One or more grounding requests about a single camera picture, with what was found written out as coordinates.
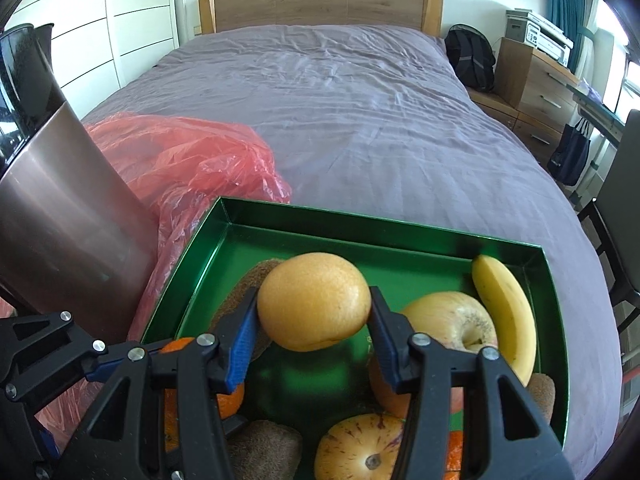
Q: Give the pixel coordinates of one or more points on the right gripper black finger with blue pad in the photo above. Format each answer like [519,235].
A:
[505,435]
[103,359]
[157,415]

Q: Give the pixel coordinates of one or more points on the brown kiwi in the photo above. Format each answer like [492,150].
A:
[252,278]
[265,450]

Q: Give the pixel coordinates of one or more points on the yellow round citrus fruit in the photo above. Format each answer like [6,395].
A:
[313,301]

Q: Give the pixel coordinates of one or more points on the mandarin with stem right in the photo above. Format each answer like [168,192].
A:
[454,456]

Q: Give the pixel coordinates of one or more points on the mandarin top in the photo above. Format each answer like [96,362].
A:
[394,403]

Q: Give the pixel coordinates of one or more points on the yellow banana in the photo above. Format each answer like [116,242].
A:
[509,309]

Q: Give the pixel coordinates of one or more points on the yellow spotted apple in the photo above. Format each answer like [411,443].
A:
[361,447]

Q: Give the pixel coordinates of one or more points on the metal cylindrical bin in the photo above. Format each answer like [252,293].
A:
[74,237]

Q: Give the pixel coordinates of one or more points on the green tray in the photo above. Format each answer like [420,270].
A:
[312,391]

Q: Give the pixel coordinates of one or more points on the pink plastic sheet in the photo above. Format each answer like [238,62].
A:
[177,167]

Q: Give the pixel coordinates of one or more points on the black chair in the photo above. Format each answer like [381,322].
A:
[614,213]

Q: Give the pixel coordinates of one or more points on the dark blue bag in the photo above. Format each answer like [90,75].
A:
[569,159]

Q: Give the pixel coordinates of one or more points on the grey bed cover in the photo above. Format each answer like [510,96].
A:
[373,120]

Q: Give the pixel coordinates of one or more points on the wooden drawer chest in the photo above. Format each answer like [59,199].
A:
[533,97]

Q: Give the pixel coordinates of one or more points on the white wardrobe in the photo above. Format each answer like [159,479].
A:
[99,46]

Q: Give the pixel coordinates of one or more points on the black backpack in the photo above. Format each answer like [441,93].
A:
[470,55]

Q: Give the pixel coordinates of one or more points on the white printer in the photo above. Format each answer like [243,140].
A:
[531,28]

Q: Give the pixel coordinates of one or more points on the teal curtain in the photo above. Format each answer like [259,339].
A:
[574,18]

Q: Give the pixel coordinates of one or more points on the wooden headboard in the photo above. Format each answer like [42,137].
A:
[222,15]

